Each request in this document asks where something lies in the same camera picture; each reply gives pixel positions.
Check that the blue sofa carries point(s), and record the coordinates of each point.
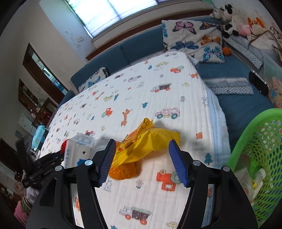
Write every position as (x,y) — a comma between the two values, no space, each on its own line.
(136,48)

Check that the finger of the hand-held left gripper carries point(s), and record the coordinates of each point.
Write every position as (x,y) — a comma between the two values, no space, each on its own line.
(47,167)
(49,156)

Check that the person's left forearm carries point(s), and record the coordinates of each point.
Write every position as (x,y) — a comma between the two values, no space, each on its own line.
(24,207)

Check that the yellow snack wrapper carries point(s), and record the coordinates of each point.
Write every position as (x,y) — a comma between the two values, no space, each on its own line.
(149,143)

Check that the white wall switch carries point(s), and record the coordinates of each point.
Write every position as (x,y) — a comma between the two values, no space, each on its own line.
(79,39)

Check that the small orange ball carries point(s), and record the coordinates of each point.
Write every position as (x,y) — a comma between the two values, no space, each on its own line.
(226,51)

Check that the wooden door frame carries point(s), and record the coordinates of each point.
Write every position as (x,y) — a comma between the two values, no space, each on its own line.
(26,58)

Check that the pink plush toy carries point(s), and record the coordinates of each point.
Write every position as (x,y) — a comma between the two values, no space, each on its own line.
(245,29)

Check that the orange foam fruit net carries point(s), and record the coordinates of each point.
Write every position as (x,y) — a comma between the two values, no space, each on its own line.
(123,172)

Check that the small clear plastic bottle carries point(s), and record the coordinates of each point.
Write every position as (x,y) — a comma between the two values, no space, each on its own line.
(260,174)

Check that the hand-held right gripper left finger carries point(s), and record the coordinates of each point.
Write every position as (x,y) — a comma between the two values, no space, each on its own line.
(106,163)

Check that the wooden window sill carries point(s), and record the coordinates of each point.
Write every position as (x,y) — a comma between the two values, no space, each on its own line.
(99,52)

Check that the clear plastic storage box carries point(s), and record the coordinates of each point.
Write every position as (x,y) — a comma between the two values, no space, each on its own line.
(275,72)

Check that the beige crumpled cloth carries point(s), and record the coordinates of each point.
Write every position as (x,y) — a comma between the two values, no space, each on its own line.
(264,41)

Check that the white cartoon printed blanket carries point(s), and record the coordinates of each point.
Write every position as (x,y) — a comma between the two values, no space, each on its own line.
(143,92)

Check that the grey patterned cushion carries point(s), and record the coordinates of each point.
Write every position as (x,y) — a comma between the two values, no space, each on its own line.
(244,51)

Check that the clear jelly cup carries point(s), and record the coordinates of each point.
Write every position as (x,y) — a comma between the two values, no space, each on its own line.
(100,146)

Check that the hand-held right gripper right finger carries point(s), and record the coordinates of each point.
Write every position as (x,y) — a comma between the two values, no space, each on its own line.
(178,165)

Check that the large butterfly pillow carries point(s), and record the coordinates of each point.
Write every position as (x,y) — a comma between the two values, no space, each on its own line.
(189,41)

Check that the green plastic basket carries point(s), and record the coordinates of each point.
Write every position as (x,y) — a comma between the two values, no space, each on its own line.
(242,143)

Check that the large window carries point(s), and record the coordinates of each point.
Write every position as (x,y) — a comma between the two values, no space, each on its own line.
(105,13)

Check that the grey plush toy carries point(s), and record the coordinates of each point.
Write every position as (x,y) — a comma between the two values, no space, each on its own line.
(217,13)

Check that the black handheld device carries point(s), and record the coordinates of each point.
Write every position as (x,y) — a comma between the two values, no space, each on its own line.
(257,82)

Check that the small cow plush toy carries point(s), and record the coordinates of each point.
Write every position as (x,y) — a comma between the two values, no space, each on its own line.
(228,11)

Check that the small butterfly pillow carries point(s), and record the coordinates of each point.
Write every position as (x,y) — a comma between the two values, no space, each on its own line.
(94,80)

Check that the orange fox plush toy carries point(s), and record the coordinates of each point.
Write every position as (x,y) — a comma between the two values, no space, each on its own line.
(255,24)

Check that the white green milk carton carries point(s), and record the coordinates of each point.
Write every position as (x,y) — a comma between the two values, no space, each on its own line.
(77,149)

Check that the large cow plush toy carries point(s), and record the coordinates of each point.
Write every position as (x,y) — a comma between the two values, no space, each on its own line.
(230,27)

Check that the dark wooden cabinet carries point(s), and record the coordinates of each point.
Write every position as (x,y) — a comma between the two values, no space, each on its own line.
(44,110)

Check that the red foam fruit net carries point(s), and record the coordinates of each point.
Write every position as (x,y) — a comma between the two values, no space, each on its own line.
(64,145)

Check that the blue wet wipes pack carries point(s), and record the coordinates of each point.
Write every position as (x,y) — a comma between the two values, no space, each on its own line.
(38,136)

